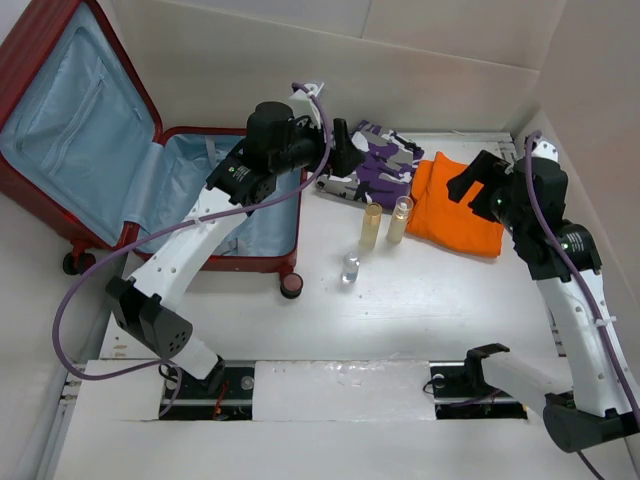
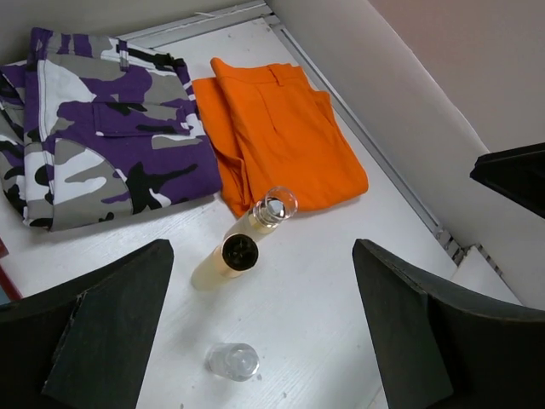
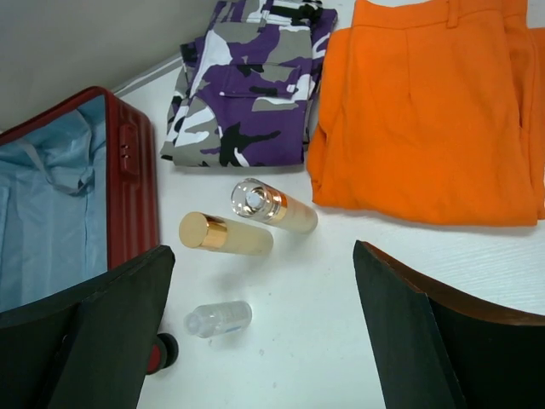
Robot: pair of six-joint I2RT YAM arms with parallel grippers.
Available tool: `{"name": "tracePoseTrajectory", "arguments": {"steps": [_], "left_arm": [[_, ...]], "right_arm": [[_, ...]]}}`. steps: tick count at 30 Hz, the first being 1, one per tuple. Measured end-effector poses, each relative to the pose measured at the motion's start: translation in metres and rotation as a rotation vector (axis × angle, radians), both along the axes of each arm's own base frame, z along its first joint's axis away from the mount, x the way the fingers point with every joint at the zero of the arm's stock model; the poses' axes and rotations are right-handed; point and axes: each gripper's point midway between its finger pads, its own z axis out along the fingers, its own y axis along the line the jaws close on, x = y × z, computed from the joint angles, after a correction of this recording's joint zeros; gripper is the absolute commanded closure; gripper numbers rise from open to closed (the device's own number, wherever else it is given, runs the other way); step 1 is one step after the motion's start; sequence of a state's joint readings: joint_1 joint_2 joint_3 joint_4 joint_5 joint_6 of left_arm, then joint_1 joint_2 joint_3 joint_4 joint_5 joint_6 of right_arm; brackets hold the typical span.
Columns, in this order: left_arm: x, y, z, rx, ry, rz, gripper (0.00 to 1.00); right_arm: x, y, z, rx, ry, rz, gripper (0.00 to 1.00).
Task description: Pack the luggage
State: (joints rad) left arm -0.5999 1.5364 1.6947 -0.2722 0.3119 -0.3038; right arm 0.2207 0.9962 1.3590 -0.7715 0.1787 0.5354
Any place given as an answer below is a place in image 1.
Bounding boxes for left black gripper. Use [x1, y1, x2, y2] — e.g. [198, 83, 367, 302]
[271, 112, 365, 179]

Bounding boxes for purple camouflage garment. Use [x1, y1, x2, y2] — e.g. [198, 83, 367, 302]
[316, 120, 424, 210]

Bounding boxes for orange garment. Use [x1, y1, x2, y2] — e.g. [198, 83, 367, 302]
[406, 151, 504, 259]

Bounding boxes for pale yellow clear-cap bottle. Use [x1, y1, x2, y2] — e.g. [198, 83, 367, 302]
[386, 196, 414, 244]

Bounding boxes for amber bottle gold cap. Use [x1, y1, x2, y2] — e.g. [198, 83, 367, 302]
[359, 202, 383, 249]

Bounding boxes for small clear bottle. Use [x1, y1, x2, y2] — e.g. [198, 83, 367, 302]
[341, 252, 360, 285]

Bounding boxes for red hard-shell suitcase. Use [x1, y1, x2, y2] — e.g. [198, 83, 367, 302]
[1, 1, 284, 275]

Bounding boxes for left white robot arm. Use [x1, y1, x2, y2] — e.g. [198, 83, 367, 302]
[106, 102, 364, 397]

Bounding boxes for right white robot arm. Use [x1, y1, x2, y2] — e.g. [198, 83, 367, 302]
[447, 151, 639, 453]

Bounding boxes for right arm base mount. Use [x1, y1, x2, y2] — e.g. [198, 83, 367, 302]
[422, 361, 528, 420]

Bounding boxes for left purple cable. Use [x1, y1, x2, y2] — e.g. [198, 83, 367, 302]
[51, 81, 332, 419]

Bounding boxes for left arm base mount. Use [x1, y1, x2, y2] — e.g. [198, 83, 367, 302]
[158, 362, 256, 422]

